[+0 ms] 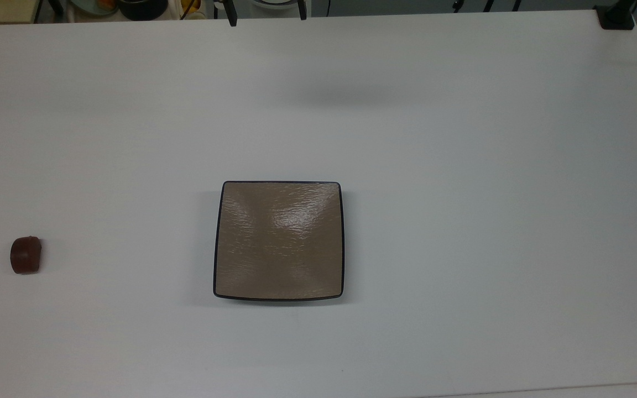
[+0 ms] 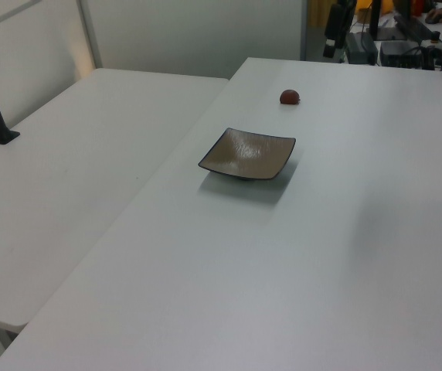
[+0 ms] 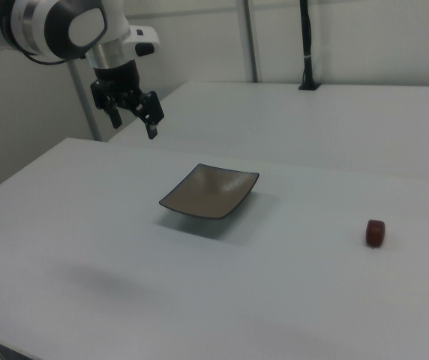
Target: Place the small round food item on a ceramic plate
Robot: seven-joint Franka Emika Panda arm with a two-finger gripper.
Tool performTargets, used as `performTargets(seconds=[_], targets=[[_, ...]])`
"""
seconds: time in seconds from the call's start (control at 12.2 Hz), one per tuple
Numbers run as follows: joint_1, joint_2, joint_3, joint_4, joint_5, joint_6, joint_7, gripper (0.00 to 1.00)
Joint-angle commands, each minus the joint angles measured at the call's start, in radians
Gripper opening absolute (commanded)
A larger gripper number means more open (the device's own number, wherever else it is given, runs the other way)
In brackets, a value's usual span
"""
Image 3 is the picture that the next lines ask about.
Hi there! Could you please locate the square brown ceramic plate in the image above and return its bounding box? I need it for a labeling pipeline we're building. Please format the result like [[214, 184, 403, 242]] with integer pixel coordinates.
[[158, 163, 260, 219]]

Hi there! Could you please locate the small round brown food item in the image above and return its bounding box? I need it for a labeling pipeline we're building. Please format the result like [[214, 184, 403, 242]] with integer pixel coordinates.
[[365, 219, 387, 248]]

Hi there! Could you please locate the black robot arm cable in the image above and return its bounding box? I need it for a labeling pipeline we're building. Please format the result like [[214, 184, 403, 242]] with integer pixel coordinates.
[[21, 52, 88, 67]]

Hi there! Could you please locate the black camera stand pole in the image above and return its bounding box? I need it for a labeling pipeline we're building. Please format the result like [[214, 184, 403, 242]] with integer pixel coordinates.
[[298, 0, 322, 92]]

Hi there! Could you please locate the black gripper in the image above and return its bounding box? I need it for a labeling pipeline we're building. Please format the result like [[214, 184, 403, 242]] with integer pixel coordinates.
[[89, 61, 167, 141]]

